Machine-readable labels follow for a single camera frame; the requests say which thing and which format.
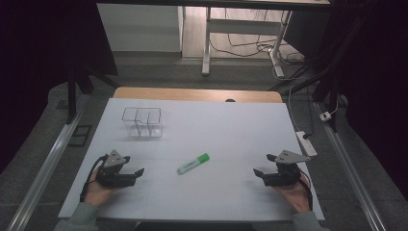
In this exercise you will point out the black floor frame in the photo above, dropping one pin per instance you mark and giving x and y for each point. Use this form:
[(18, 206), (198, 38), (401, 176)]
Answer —
[(80, 135)]

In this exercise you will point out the wooden table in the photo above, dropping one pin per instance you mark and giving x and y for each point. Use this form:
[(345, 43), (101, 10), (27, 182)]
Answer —
[(192, 94)]

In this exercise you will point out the person's left hand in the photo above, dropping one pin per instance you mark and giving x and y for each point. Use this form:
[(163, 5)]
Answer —
[(96, 192)]

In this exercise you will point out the white cabinet panel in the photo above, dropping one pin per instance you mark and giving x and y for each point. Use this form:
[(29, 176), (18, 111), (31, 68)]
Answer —
[(141, 27)]

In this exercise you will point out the small white adapter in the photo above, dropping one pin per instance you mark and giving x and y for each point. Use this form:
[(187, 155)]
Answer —
[(325, 116)]

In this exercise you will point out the black metal stand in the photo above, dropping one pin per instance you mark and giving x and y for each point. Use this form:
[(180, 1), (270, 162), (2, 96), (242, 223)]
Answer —
[(324, 86), (72, 93)]

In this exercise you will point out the dark curtain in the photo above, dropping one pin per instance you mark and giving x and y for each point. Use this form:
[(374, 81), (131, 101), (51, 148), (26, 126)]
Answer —
[(378, 80)]

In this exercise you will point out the white power strip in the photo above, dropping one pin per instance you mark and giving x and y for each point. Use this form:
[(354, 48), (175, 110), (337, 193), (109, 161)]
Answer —
[(306, 143)]

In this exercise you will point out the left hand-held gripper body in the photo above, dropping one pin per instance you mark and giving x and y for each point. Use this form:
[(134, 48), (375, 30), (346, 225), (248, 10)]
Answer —
[(113, 175)]

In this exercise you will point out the green highlighter marker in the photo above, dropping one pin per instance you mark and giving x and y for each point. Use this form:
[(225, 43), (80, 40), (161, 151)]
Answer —
[(193, 164)]

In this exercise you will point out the person's right hand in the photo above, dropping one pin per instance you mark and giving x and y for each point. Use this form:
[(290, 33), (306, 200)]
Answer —
[(296, 195)]

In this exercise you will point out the clear plastic divided organizer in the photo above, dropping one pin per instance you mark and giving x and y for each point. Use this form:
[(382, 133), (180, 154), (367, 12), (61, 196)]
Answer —
[(142, 122)]

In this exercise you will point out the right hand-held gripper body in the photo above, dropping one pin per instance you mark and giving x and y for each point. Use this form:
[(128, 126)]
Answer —
[(284, 174)]

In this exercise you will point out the white desk frame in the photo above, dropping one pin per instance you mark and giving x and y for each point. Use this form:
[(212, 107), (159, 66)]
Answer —
[(240, 26)]

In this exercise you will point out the white table mat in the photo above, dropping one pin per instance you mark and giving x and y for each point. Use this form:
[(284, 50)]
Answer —
[(224, 134)]

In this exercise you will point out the aluminium floor rail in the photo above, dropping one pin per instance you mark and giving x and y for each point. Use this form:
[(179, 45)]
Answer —
[(48, 160), (349, 170)]

